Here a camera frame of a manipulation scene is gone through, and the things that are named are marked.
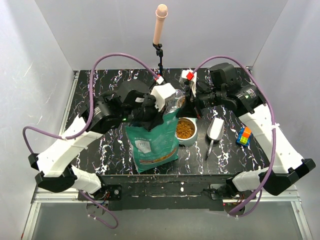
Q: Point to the teal double pet bowl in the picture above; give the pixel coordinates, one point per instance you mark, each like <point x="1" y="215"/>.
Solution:
<point x="186" y="130"/>

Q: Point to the silver metal scoop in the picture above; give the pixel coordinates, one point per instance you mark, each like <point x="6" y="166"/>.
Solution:
<point x="215" y="133"/>

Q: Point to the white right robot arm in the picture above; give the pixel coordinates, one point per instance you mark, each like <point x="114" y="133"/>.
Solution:
<point x="250" y="106"/>

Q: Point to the blue yellow small toy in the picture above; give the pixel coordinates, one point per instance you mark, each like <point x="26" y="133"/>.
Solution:
<point x="244" y="135"/>

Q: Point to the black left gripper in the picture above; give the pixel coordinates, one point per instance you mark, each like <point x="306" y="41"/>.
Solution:
<point x="157" y="118"/>

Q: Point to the beige microphone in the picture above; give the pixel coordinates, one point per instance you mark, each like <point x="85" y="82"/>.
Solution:
<point x="161" y="13"/>

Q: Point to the black tripod stand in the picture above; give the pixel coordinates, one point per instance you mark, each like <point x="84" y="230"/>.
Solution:
<point x="159" y="53"/>

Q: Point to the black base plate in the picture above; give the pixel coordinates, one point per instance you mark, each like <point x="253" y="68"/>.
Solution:
<point x="166" y="191"/>

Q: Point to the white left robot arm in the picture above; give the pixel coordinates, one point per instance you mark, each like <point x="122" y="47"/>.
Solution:
<point x="56" y="174"/>

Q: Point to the green pet food bag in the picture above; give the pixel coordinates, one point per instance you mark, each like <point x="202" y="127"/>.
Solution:
<point x="151" y="149"/>

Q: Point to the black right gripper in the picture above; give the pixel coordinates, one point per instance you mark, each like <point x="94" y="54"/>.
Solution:
<point x="188" y="109"/>

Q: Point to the aluminium rail frame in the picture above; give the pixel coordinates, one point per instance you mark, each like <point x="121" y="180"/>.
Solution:
<point x="62" y="216"/>

